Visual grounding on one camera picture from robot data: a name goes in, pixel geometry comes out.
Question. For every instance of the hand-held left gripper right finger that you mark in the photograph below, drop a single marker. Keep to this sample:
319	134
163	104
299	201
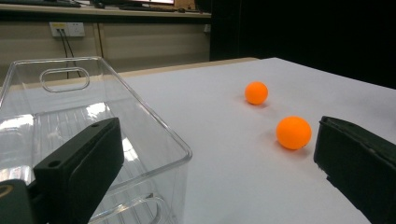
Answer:
358	165

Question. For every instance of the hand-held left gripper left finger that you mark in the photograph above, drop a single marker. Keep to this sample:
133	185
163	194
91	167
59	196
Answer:
81	168

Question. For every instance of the clear plastic container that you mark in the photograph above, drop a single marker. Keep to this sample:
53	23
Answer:
62	102

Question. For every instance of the orange ping-pong ball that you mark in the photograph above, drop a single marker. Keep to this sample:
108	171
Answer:
256	92
293	132

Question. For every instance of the white table mat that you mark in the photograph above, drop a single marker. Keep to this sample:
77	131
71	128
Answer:
224	161

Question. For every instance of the beige wooden counter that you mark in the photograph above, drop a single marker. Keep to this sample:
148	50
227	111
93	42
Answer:
149	43

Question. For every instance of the black curtain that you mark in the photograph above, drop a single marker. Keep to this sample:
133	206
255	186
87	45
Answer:
295	31

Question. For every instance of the black computer mouse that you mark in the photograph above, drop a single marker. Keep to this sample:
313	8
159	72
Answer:
99	5

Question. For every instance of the black keyboard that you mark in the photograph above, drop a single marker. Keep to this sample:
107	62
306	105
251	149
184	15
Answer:
40	3
149	8

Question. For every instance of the computer monitor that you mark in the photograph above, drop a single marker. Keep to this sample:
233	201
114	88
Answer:
155	1

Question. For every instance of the brown box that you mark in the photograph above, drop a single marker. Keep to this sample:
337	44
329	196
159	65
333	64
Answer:
184	3

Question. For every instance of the white wall socket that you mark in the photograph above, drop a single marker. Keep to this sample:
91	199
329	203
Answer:
73	29

